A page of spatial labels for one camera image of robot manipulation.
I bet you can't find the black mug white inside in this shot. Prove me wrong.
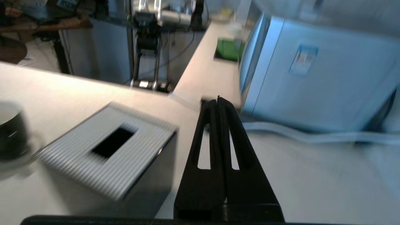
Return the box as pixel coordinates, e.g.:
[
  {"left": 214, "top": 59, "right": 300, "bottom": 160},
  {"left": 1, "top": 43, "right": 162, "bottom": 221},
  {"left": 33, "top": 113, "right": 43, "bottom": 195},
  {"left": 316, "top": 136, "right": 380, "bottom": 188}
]
[{"left": 0, "top": 102, "right": 30, "bottom": 160}]

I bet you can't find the black tissue box white lid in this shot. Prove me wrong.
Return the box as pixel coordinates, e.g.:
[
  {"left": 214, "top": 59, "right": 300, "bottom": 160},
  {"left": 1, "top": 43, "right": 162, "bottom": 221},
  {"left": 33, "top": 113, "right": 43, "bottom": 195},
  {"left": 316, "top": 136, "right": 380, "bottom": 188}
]
[{"left": 39, "top": 102, "right": 179, "bottom": 219}]

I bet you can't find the white power cable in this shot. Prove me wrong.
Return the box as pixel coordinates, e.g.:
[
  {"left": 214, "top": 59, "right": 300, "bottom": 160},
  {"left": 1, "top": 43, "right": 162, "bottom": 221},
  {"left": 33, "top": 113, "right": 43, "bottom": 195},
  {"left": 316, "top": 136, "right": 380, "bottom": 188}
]
[{"left": 242, "top": 122, "right": 400, "bottom": 146}]

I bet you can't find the green tray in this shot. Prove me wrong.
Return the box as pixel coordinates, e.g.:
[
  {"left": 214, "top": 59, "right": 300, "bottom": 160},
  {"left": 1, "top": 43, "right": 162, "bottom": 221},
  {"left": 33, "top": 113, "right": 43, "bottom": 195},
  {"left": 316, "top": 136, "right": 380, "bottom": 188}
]
[{"left": 213, "top": 37, "right": 246, "bottom": 62}]

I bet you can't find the silver microwave oven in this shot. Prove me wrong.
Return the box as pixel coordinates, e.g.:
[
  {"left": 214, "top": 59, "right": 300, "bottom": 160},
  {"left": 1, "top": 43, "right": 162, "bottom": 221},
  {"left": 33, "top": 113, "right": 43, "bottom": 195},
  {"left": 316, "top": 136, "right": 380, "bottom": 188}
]
[{"left": 238, "top": 12, "right": 400, "bottom": 133}]

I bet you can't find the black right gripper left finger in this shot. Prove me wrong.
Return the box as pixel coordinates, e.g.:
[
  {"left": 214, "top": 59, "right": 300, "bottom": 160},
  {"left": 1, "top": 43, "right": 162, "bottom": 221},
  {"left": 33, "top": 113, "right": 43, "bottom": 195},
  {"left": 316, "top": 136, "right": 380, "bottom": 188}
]
[{"left": 173, "top": 99, "right": 226, "bottom": 221}]

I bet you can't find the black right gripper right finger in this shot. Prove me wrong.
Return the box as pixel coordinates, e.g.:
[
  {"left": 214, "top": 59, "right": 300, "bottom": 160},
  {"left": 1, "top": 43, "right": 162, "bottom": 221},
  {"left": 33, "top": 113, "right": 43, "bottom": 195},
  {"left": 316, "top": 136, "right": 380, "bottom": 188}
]
[{"left": 218, "top": 96, "right": 285, "bottom": 222}]

